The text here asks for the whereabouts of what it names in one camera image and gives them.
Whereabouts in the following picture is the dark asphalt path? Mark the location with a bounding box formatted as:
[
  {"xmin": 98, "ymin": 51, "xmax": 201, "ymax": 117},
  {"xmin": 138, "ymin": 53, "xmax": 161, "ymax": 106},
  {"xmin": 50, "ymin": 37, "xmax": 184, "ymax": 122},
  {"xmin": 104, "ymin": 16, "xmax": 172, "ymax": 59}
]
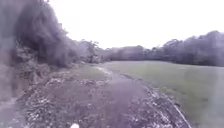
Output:
[{"xmin": 19, "ymin": 66, "xmax": 193, "ymax": 128}]

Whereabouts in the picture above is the wood of dark trees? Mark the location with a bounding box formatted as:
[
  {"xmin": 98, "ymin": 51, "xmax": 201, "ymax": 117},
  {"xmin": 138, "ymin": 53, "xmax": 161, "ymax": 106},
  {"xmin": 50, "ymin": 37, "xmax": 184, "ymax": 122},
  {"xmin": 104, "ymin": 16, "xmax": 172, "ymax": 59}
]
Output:
[{"xmin": 0, "ymin": 0, "xmax": 101, "ymax": 68}]

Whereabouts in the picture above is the grass field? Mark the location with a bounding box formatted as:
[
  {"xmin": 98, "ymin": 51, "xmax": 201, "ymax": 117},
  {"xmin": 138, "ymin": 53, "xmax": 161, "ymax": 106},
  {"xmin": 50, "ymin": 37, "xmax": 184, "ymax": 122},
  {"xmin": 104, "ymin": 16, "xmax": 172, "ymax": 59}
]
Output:
[{"xmin": 78, "ymin": 60, "xmax": 224, "ymax": 128}]

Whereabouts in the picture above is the grass verge with leaves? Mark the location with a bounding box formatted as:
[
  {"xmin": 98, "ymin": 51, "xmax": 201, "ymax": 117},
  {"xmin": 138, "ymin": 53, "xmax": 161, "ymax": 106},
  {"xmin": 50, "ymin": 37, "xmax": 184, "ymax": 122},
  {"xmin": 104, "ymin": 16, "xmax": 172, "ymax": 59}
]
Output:
[{"xmin": 0, "ymin": 61, "xmax": 88, "ymax": 128}]

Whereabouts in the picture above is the distant row of trees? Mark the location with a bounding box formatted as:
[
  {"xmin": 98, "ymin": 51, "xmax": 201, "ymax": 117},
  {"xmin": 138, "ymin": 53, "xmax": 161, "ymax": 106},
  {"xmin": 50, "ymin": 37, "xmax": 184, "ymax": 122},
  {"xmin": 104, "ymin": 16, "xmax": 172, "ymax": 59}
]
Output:
[{"xmin": 96, "ymin": 30, "xmax": 224, "ymax": 67}]

